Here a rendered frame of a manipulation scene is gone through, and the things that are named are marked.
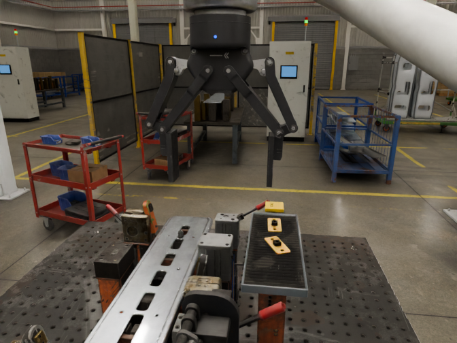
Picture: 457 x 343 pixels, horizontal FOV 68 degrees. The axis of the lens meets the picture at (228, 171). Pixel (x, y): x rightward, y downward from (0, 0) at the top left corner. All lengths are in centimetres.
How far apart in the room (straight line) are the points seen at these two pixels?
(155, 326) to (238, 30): 72
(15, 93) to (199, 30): 1085
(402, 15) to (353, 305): 123
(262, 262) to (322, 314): 65
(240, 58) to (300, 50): 679
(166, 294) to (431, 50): 84
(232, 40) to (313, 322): 115
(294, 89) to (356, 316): 610
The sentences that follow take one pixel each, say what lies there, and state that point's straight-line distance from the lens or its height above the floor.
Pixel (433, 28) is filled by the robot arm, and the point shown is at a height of 164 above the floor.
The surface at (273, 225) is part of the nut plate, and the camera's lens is 100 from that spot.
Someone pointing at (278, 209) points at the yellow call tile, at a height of 116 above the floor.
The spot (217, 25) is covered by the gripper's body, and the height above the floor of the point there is 165.
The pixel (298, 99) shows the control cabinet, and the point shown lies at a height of 89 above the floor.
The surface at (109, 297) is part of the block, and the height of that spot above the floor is 90.
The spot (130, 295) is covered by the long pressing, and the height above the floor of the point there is 100.
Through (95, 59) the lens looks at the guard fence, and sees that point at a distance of 564.
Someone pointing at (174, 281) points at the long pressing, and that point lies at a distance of 106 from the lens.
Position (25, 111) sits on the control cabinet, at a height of 29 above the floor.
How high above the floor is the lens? 161
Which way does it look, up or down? 18 degrees down
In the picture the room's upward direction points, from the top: straight up
